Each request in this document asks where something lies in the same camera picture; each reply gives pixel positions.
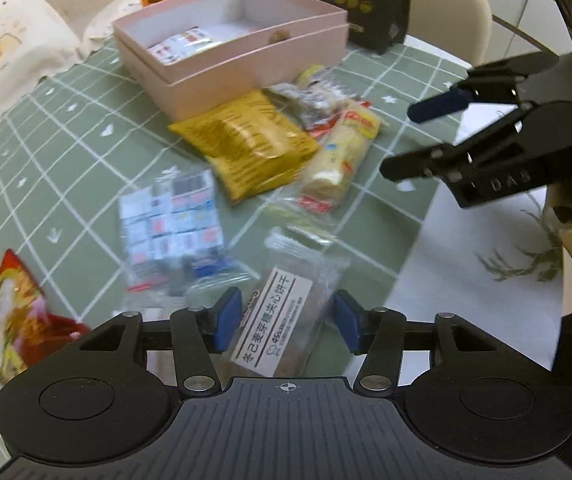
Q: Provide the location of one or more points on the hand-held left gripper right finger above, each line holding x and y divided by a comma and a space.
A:
348, 324

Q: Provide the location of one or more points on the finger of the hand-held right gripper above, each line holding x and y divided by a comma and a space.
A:
411, 166
438, 105

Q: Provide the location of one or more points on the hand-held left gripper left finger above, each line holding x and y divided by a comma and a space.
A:
228, 321

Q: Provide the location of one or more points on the brown biscuit packet white label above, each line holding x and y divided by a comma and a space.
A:
286, 320

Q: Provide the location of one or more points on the pink cardboard box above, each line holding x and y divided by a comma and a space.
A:
226, 75

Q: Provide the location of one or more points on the cream rice roll packet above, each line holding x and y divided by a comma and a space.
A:
338, 160

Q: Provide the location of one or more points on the white leaf print cloth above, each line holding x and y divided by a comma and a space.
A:
476, 240

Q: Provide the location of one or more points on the white chair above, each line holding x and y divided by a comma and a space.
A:
446, 5

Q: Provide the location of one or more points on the checkered clear candy packet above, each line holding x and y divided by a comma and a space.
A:
171, 225
178, 46

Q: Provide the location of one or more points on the small clear snack packet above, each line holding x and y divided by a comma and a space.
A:
312, 101

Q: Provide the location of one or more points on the yellow snack packet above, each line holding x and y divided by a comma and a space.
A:
251, 145

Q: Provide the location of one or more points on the small brown nut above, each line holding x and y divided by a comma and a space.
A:
280, 36

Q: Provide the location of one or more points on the red snack packet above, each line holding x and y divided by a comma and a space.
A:
11, 320

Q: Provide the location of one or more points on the green grid tablecloth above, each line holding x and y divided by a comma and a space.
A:
66, 160

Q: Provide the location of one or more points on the printed cream cushion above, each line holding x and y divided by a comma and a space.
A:
11, 55

